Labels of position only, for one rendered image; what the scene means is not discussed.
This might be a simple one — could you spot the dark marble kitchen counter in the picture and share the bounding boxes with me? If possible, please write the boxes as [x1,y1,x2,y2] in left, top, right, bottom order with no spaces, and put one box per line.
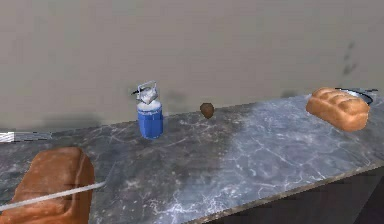
[0,89,384,224]

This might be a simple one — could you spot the blue soap dispenser bottle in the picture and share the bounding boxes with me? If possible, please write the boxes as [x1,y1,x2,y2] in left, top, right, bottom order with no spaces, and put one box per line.
[131,80,165,141]

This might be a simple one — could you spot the golden scored bread loaf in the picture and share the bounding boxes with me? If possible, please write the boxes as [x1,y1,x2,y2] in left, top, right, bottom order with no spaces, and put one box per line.
[305,87,371,132]

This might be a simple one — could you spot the small brown potato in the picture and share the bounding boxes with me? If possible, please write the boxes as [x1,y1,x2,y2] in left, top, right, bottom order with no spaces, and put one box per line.
[199,102,215,120]

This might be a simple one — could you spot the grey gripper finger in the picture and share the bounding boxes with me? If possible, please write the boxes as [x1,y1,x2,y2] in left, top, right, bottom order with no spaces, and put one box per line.
[0,181,107,212]

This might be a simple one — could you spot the brown bread loaf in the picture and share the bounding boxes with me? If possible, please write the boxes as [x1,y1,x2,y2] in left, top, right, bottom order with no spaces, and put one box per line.
[0,146,96,224]

